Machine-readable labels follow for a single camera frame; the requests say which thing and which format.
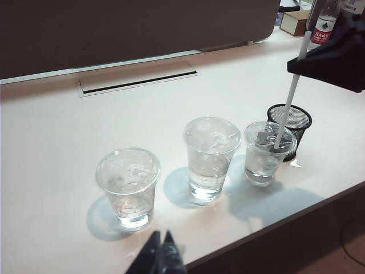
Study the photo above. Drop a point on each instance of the cardboard box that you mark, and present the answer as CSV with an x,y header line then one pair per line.
x,y
293,23

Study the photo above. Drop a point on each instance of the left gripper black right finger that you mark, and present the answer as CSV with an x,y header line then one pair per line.
x,y
172,257

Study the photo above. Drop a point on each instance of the white straw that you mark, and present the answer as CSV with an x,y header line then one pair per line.
x,y
288,105

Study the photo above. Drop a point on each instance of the black mesh pen holder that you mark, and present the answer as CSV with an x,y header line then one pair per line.
x,y
299,120

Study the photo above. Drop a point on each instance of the medium clear cup with label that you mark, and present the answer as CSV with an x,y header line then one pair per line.
x,y
128,185

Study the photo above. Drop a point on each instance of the brown desk divider panel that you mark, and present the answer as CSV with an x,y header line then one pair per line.
x,y
114,31

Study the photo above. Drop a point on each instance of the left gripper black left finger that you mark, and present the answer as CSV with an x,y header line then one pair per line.
x,y
146,257

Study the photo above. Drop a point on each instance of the small clear plastic cup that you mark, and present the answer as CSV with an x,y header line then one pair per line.
x,y
261,162

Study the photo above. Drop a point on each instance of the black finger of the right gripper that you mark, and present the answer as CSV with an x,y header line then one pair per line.
x,y
346,42
328,70

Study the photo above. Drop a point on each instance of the large clear plastic cup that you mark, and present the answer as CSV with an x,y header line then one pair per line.
x,y
211,160

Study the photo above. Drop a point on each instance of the water bottle with red label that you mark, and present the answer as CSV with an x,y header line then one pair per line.
x,y
323,27

